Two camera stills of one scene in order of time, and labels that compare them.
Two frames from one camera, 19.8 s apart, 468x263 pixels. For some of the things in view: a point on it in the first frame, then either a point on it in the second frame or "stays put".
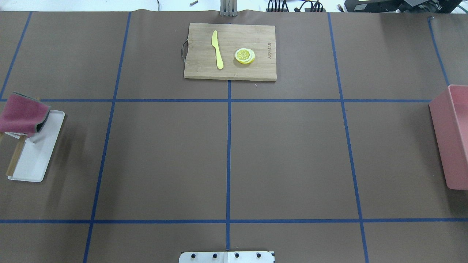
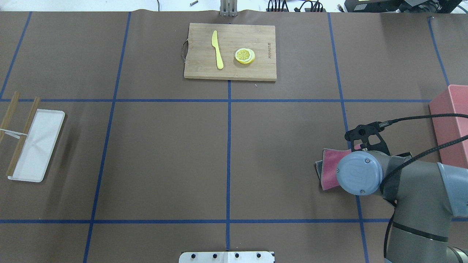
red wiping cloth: x=22 y=114 -> x=326 y=169
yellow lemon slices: x=245 y=56 stays put
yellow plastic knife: x=215 y=43 stays put
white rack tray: x=32 y=164 stays put
